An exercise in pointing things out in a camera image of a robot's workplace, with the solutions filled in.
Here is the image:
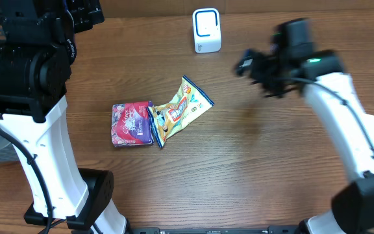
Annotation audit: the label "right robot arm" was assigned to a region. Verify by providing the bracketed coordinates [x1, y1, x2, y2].
[234, 18, 374, 233]

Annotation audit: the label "red purple tissue pack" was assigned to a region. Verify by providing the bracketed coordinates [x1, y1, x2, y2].
[111, 101, 154, 147]

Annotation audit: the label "white barcode scanner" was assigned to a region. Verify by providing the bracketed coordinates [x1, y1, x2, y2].
[192, 8, 221, 53]

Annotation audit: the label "cream snack bag blue edges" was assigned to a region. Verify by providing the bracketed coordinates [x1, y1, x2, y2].
[147, 75, 214, 148]

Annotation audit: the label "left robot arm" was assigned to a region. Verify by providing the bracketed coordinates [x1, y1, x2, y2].
[0, 0, 131, 234]

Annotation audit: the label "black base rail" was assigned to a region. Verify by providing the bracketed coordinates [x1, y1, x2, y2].
[124, 225, 299, 234]

